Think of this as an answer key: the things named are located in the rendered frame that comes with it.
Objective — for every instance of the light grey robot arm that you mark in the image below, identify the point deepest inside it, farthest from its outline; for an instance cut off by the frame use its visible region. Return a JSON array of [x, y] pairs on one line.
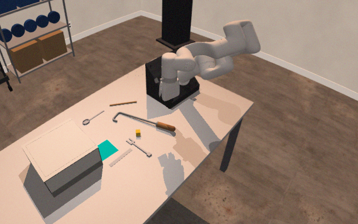
[[241, 38]]

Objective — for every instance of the grey metal spoon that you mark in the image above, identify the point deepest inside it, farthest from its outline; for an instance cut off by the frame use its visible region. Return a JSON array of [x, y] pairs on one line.
[[86, 121]]

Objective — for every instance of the grey wrench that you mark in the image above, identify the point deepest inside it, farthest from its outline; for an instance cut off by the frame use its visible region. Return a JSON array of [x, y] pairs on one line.
[[147, 153]]

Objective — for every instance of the grey flat bar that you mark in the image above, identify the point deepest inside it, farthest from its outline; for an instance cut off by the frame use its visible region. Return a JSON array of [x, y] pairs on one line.
[[120, 157]]

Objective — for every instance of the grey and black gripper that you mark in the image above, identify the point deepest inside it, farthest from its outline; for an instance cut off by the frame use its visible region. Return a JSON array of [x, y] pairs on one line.
[[167, 92]]

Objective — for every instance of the teal square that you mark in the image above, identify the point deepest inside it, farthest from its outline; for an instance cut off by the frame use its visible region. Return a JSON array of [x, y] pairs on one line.
[[106, 149]]

